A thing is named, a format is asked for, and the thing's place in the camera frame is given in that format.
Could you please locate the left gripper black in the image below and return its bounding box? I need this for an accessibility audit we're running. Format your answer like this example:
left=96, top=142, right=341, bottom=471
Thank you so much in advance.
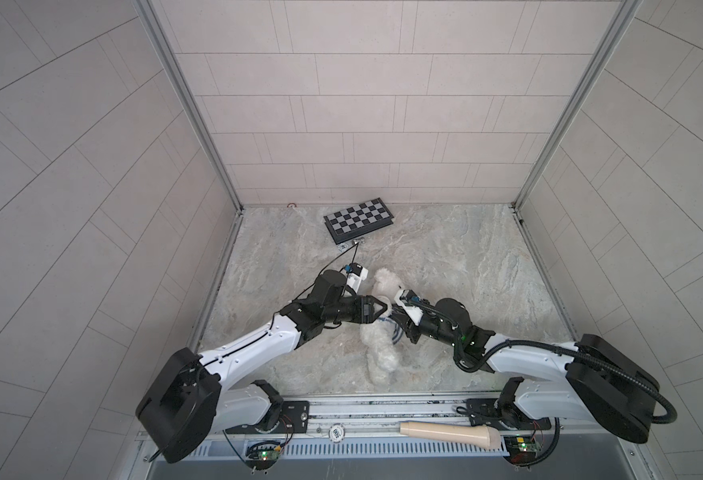
left=317, top=296, right=387, bottom=327

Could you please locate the white teddy bear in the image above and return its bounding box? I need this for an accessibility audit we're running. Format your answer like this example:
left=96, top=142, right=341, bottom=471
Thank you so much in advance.
left=361, top=268, right=403, bottom=387

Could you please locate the blue white striped sweater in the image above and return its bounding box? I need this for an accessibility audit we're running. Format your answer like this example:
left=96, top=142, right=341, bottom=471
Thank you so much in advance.
left=385, top=315, right=405, bottom=345

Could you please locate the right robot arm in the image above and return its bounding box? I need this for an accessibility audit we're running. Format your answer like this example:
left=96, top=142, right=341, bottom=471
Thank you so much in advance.
left=389, top=291, right=677, bottom=444

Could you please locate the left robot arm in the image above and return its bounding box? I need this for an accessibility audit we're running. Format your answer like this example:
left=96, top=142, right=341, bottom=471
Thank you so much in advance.
left=135, top=270, right=391, bottom=463

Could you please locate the black white chessboard box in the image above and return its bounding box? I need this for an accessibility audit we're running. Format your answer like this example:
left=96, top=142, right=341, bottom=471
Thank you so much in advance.
left=323, top=198, right=395, bottom=245

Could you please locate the round white sticker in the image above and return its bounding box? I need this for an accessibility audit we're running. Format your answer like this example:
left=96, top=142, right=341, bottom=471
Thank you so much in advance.
left=328, top=423, right=345, bottom=443

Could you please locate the right circuit board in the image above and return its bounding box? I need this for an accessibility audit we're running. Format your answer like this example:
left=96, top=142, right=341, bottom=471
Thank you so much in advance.
left=503, top=436, right=541, bottom=465

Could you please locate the circuit board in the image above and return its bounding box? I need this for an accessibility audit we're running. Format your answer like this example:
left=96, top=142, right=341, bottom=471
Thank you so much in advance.
left=503, top=436, right=541, bottom=465
left=244, top=440, right=284, bottom=471

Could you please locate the left circuit board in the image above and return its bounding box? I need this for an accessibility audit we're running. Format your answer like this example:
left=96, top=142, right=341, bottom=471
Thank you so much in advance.
left=244, top=440, right=284, bottom=471

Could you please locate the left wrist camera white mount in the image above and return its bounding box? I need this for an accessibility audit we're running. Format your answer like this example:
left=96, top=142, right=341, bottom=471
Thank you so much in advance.
left=344, top=262, right=369, bottom=294

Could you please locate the black corrugated cable hose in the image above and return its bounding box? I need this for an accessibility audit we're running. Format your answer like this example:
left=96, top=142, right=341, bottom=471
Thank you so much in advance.
left=407, top=296, right=679, bottom=425

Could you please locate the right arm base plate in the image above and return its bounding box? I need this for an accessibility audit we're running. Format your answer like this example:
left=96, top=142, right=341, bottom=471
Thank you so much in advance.
left=461, top=398, right=553, bottom=431

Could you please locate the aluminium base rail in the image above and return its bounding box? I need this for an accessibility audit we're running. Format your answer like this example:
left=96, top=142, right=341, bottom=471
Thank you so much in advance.
left=134, top=389, right=637, bottom=443

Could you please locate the beige wooden handle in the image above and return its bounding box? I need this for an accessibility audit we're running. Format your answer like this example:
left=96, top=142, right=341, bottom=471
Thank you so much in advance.
left=399, top=422, right=501, bottom=450

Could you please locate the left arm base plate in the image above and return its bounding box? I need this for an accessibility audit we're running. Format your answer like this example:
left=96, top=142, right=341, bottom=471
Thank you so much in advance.
left=226, top=401, right=310, bottom=435

